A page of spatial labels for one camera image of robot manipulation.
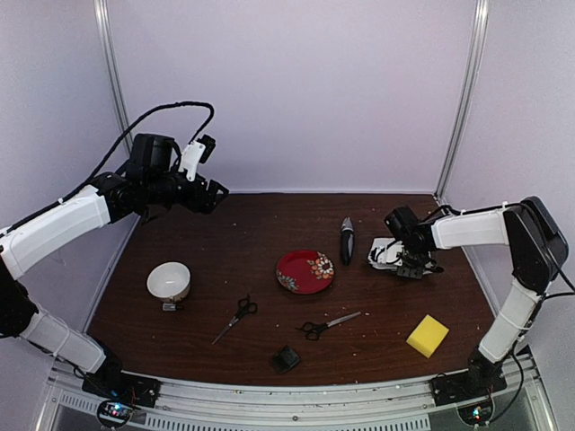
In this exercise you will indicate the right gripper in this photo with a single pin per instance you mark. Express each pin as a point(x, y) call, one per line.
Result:
point(413, 273)

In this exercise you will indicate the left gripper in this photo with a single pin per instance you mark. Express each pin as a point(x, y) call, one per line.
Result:
point(208, 204)

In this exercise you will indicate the black scissors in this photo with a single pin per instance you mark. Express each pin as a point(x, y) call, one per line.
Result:
point(245, 307)
point(313, 331)

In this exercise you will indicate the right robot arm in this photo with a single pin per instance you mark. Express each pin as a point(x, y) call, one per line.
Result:
point(526, 243)

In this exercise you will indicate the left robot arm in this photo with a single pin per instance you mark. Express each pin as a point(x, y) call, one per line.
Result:
point(157, 173)

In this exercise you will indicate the yellow sponge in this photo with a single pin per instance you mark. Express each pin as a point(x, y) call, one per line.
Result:
point(427, 336)

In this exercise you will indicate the white ceramic bowl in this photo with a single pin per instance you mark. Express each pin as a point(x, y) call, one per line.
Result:
point(169, 282)

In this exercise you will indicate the red floral plate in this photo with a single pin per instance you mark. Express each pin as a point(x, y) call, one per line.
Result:
point(305, 272)

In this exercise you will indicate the black clipper guard comb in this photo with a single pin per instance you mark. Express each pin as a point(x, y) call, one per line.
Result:
point(285, 360)

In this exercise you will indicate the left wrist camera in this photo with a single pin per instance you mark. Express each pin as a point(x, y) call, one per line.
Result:
point(195, 153)

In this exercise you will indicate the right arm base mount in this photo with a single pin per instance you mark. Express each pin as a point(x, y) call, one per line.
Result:
point(466, 385)

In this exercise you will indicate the front aluminium rail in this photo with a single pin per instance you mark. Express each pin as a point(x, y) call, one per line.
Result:
point(406, 404)

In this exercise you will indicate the right aluminium frame post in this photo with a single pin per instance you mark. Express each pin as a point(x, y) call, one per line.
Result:
point(471, 73)

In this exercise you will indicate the aluminium frame post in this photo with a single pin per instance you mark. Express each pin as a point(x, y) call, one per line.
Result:
point(101, 10)
point(471, 73)

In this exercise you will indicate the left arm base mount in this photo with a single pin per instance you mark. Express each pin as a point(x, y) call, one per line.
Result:
point(129, 389)

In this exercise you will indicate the left aluminium frame post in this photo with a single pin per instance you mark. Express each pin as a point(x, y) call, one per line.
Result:
point(101, 10)

